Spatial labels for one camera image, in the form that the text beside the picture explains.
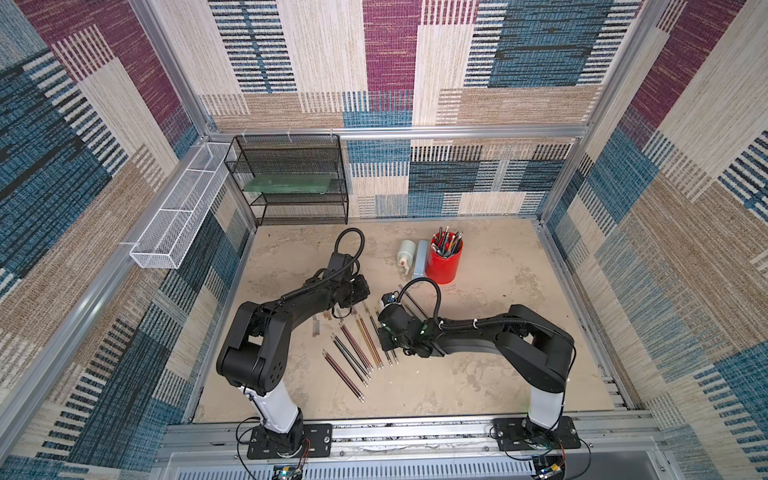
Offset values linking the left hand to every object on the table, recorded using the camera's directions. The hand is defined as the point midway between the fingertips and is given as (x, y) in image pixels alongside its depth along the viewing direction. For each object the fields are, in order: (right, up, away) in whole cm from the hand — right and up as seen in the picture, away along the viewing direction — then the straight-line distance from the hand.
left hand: (371, 290), depth 95 cm
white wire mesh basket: (-61, +16, -3) cm, 63 cm away
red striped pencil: (-7, -22, -11) cm, 25 cm away
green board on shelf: (-26, +33, 0) cm, 42 cm away
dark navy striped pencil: (+5, -17, -7) cm, 19 cm away
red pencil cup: (+23, +6, +8) cm, 26 cm away
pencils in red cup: (+23, +15, 0) cm, 27 cm away
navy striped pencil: (-5, -18, -7) cm, 20 cm away
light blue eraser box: (+16, +9, +7) cm, 20 cm away
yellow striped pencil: (-1, -14, -5) cm, 15 cm away
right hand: (+5, -13, -3) cm, 14 cm away
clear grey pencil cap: (-17, -11, -2) cm, 20 cm away
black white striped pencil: (-6, -19, -9) cm, 22 cm away
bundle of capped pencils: (+12, -5, +2) cm, 13 cm away
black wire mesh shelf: (-27, +45, +7) cm, 53 cm away
